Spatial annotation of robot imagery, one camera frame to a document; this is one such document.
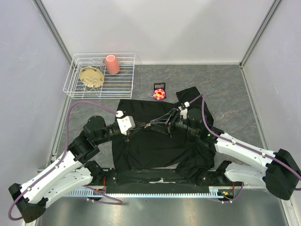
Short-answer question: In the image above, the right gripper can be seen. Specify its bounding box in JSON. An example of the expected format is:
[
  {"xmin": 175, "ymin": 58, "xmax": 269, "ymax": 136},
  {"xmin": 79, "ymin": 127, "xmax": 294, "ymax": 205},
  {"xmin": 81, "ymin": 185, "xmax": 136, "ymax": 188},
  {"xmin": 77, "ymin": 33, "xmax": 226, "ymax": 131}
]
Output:
[{"xmin": 150, "ymin": 108, "xmax": 199, "ymax": 137}]

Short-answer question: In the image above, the pink white flower brooch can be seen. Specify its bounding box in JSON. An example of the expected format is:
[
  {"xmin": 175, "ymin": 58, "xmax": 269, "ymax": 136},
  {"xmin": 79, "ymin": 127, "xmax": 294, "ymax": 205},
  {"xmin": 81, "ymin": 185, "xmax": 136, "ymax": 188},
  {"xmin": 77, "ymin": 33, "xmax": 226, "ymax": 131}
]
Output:
[{"xmin": 148, "ymin": 89, "xmax": 166, "ymax": 100}]

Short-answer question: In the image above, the black t-shirt garment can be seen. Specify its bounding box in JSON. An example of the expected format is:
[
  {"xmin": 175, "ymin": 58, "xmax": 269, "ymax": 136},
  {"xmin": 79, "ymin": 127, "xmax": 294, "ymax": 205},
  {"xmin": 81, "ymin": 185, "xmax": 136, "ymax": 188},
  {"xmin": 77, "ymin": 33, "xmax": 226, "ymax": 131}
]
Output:
[{"xmin": 112, "ymin": 87, "xmax": 216, "ymax": 181}]

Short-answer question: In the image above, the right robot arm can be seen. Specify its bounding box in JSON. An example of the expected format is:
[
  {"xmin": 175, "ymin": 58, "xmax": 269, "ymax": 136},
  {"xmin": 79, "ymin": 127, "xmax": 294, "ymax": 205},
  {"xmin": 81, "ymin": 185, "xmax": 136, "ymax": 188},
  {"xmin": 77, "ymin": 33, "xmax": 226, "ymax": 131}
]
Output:
[{"xmin": 148, "ymin": 108, "xmax": 301, "ymax": 200}]

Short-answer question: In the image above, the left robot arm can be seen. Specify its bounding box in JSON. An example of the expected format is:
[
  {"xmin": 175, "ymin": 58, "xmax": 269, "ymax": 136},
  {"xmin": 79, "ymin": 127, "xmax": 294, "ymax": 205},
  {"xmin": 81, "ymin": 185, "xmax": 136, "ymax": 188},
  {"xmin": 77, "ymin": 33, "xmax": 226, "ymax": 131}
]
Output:
[{"xmin": 8, "ymin": 111, "xmax": 145, "ymax": 223}]

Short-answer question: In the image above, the black open jewelry box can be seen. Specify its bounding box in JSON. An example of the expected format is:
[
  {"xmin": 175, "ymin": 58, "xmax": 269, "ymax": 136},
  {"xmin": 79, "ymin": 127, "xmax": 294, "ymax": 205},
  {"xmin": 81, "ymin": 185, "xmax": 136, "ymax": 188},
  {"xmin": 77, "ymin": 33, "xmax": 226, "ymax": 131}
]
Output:
[{"xmin": 153, "ymin": 82, "xmax": 166, "ymax": 91}]

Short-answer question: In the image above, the pink cup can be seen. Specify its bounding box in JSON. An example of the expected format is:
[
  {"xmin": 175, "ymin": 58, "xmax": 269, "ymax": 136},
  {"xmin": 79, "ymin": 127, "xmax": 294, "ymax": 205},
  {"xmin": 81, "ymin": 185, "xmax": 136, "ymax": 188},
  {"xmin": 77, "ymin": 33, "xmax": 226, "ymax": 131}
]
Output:
[{"xmin": 103, "ymin": 55, "xmax": 120, "ymax": 74}]

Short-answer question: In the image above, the yellow plate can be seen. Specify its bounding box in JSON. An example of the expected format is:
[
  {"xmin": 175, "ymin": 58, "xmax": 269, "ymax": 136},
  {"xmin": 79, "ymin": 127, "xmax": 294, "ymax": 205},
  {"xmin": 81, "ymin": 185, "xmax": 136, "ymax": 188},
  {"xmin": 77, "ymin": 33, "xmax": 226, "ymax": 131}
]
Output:
[{"xmin": 79, "ymin": 67, "xmax": 104, "ymax": 88}]

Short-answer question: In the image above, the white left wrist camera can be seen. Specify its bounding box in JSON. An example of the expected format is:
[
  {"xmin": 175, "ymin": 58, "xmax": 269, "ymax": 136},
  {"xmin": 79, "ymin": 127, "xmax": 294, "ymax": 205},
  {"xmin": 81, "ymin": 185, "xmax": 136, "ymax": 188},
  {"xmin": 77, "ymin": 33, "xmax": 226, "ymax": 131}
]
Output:
[{"xmin": 116, "ymin": 111, "xmax": 135, "ymax": 136}]

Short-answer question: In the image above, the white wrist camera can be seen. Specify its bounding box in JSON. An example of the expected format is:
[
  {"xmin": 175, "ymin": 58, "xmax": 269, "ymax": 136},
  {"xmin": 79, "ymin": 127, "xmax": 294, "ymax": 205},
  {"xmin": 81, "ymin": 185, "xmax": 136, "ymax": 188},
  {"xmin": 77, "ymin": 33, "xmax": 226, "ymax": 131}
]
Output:
[
  {"xmin": 116, "ymin": 111, "xmax": 135, "ymax": 136},
  {"xmin": 178, "ymin": 102, "xmax": 190, "ymax": 120}
]

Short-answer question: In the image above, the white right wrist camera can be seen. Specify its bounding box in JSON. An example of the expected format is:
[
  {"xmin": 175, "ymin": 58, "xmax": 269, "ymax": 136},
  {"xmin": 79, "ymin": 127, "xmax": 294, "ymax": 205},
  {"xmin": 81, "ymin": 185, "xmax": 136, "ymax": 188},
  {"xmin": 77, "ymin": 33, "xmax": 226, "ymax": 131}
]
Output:
[{"xmin": 178, "ymin": 102, "xmax": 190, "ymax": 120}]

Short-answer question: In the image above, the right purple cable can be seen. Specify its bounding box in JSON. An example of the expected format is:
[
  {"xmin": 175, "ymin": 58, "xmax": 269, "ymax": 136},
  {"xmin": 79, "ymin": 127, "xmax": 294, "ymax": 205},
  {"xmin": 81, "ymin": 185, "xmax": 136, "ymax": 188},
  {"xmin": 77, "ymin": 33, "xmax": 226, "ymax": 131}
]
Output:
[{"xmin": 189, "ymin": 94, "xmax": 301, "ymax": 204}]

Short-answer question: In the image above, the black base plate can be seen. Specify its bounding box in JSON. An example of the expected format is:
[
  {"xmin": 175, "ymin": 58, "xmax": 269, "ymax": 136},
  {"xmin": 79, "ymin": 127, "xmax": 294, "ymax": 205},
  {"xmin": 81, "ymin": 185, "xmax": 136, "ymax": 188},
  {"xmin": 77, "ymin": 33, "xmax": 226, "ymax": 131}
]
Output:
[{"xmin": 76, "ymin": 168, "xmax": 236, "ymax": 187}]

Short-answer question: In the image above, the white wire dish rack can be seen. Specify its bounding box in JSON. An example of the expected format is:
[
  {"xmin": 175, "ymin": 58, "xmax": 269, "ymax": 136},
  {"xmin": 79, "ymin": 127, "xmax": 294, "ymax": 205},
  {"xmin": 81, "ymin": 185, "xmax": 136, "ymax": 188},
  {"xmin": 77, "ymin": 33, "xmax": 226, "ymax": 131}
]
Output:
[{"xmin": 63, "ymin": 52, "xmax": 135, "ymax": 99}]

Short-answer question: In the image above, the grey cable duct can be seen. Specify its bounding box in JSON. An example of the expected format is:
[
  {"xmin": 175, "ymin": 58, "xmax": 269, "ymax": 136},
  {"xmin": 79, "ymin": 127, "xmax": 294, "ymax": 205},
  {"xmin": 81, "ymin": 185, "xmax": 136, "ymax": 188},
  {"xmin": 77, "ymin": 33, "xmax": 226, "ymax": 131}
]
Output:
[{"xmin": 64, "ymin": 187, "xmax": 223, "ymax": 198}]

